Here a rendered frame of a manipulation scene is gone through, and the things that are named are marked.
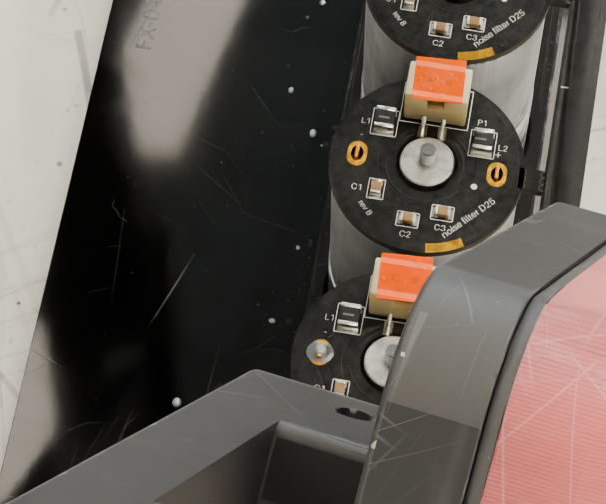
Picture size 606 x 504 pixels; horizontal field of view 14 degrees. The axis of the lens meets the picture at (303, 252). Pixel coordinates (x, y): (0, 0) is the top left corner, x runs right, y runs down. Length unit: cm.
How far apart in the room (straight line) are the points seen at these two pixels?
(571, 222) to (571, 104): 18
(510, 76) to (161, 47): 7
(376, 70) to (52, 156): 7
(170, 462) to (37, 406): 22
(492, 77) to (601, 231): 19
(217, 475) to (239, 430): 1
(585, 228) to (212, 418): 3
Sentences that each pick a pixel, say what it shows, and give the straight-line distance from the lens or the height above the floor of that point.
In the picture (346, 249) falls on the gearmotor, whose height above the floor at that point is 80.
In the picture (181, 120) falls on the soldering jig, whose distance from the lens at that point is 39.
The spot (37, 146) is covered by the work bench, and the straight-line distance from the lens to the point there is 40.
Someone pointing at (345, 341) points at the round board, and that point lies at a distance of 31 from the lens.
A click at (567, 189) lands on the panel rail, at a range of 33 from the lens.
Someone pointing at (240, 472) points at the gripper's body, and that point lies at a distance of 16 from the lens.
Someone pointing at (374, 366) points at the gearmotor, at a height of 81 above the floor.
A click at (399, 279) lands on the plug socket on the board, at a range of 31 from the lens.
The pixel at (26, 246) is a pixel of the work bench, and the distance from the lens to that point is 39.
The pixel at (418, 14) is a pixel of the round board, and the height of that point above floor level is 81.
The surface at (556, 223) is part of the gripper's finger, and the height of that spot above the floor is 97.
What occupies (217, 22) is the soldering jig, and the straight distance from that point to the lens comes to 40.
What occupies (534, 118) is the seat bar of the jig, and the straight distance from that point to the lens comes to 38.
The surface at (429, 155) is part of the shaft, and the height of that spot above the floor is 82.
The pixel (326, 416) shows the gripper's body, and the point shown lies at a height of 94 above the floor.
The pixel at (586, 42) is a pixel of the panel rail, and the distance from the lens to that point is 34.
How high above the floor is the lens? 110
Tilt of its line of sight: 65 degrees down
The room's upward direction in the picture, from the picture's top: straight up
